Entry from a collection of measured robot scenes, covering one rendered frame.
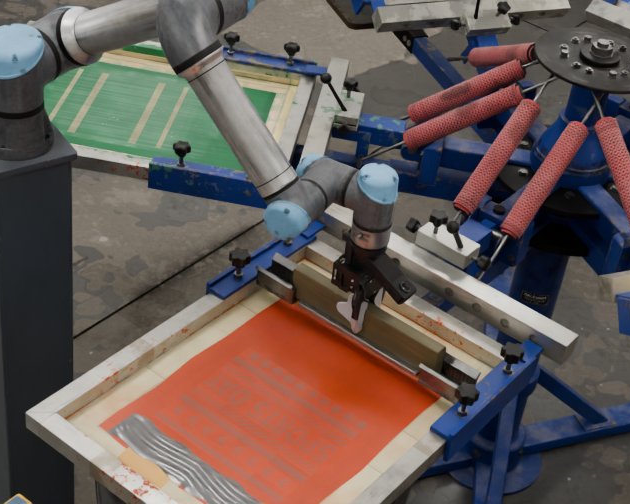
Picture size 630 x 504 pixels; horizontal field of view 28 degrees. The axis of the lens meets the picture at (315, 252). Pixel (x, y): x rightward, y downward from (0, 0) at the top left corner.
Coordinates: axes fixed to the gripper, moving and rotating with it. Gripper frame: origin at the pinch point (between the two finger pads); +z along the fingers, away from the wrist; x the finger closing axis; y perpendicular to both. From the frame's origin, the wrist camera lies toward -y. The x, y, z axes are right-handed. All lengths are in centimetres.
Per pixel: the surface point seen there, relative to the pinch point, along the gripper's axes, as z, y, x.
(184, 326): 1.5, 26.0, 24.3
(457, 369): -0.5, -20.7, -1.9
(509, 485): 100, -9, -76
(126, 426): 4, 16, 49
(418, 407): 5.6, -18.3, 6.2
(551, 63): -30, 6, -72
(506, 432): 75, -7, -69
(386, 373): 5.5, -8.3, 3.0
